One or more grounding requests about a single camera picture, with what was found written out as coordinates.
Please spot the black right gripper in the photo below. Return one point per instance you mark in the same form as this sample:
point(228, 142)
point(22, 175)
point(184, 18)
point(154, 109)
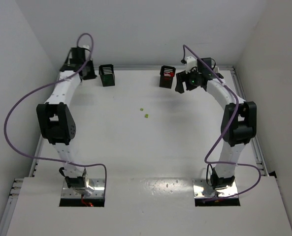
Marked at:
point(183, 80)

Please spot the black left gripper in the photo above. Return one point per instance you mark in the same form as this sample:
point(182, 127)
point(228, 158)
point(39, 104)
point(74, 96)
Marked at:
point(88, 71)

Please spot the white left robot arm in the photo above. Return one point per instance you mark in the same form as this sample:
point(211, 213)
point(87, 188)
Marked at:
point(56, 123)

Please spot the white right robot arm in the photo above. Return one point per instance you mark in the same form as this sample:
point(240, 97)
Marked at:
point(239, 123)

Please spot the black bin right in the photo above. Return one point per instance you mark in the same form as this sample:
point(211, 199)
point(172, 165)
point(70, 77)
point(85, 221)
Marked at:
point(166, 82)

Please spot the black bin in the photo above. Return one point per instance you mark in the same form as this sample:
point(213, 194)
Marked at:
point(107, 75)
point(166, 82)

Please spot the black bin left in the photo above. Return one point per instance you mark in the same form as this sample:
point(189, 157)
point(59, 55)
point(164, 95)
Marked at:
point(107, 75)

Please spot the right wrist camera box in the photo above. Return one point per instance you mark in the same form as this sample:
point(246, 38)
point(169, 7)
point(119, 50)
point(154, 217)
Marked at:
point(191, 64)

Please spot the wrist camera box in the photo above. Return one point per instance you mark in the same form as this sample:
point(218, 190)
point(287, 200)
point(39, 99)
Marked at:
point(191, 64)
point(86, 47)

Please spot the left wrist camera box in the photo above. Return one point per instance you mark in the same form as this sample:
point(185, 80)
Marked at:
point(86, 47)

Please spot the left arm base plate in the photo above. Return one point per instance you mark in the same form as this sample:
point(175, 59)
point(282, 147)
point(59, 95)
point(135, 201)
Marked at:
point(94, 189)

